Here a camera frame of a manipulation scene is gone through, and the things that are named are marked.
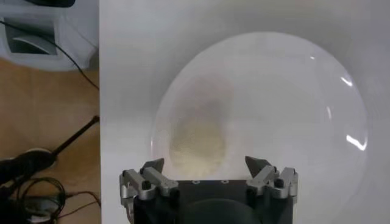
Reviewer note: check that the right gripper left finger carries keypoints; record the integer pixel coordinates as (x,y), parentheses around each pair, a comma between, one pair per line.
(152,179)

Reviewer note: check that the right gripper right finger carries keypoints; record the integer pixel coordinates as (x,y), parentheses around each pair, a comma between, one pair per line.
(268,178)

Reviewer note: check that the large white plate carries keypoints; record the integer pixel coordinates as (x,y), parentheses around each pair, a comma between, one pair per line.
(274,106)

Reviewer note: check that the black plug with rod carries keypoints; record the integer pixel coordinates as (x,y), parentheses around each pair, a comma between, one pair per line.
(24,164)

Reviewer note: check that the white moulded plastic housing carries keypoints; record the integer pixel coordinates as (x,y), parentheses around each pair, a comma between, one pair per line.
(30,61)

